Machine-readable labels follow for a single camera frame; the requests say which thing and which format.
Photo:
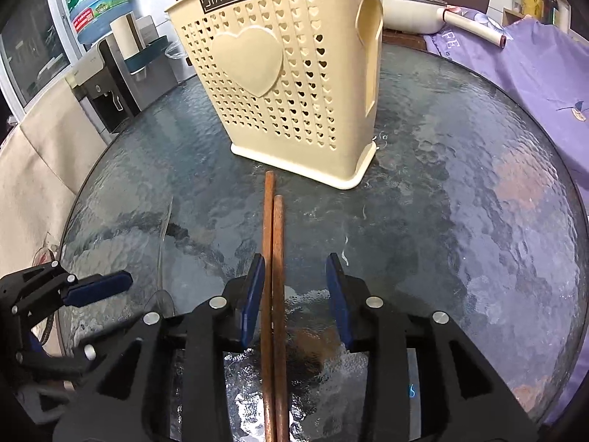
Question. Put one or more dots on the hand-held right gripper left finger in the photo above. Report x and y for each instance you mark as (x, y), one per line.
(253, 299)

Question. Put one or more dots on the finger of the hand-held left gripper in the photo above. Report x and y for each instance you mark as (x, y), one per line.
(60, 358)
(99, 285)

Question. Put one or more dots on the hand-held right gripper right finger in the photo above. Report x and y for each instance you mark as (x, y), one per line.
(338, 299)

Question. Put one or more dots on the beige plastic utensil holder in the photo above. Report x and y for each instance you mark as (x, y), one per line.
(285, 101)

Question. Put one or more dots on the beige cloth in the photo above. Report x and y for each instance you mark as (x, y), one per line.
(41, 156)

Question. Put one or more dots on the white water dispenser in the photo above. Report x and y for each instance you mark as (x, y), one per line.
(92, 83)

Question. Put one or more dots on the metal framed window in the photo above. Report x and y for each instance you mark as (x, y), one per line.
(32, 41)

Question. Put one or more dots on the brown wooden counter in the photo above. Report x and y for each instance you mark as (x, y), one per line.
(405, 39)

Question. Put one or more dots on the blue water jug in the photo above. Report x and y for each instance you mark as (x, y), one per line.
(96, 4)

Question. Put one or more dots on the purple floral cloth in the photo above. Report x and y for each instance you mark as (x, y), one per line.
(529, 78)

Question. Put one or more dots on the white pan with glass lid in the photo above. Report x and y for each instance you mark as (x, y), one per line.
(405, 9)

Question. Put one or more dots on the small wooden box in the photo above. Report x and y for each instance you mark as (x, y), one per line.
(517, 17)

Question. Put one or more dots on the brown glass bottle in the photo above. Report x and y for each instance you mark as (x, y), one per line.
(550, 2)

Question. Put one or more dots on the green wall holder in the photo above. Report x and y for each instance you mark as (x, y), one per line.
(147, 57)

